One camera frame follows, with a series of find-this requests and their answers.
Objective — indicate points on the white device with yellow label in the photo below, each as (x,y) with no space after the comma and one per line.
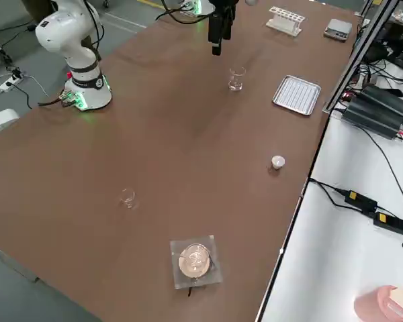
(0,122)

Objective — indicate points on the grey digital scale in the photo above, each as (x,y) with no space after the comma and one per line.
(337,28)

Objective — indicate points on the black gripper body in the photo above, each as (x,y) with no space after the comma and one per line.
(223,6)

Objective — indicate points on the pink mug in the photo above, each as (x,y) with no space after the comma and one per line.
(383,305)

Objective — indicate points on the ribbed metal tray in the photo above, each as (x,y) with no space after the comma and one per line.
(297,95)

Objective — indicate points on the black adapter with yellow label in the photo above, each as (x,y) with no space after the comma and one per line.
(389,223)
(361,199)

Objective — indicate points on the white test tube rack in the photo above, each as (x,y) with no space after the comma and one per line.
(285,20)

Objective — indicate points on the small clear glass beaker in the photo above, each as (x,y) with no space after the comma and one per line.
(127,198)

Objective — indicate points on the large clear glass beaker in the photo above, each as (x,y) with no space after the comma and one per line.
(237,78)

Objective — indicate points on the white power strip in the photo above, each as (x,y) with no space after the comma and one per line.
(11,82)

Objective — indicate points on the aluminium frame post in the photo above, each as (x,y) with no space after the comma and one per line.
(359,53)

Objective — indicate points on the black power supply unit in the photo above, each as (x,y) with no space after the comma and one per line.
(389,97)
(372,120)

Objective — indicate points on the round glass flask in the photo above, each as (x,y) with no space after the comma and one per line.
(194,261)

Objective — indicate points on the small white cup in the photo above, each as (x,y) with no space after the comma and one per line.
(278,161)

